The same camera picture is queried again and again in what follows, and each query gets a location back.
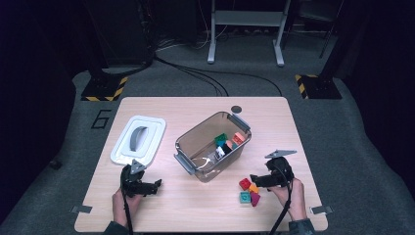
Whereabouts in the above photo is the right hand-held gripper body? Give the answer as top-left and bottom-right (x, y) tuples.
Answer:
(263, 149), (298, 189)

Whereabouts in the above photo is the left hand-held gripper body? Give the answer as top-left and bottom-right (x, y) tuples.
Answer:
(119, 159), (155, 199)

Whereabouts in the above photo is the red building block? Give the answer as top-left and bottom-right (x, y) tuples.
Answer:
(238, 177), (253, 191)

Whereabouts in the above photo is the white toy car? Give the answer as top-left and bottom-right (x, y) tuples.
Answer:
(213, 146), (227, 161)

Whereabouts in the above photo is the green building block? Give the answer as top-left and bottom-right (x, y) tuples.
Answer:
(213, 132), (229, 145)

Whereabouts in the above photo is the transparent grey storage box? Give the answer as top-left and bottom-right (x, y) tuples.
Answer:
(173, 111), (253, 184)

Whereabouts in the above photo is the person's left hand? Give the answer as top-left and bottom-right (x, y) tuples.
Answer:
(112, 189), (143, 228)

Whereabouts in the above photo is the person's right hand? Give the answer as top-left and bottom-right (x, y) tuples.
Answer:
(270, 182), (309, 223)

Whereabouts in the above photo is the black yellow striped stand base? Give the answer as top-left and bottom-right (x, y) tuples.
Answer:
(295, 73), (343, 100)
(80, 76), (129, 102)

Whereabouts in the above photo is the black equipment cabinet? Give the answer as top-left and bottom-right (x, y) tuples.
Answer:
(82, 0), (155, 67)

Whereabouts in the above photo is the black floor cable bundle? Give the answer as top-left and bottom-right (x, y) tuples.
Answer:
(155, 55), (283, 97)

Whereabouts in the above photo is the white metal stand frame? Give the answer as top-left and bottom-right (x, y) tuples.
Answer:
(207, 0), (293, 68)

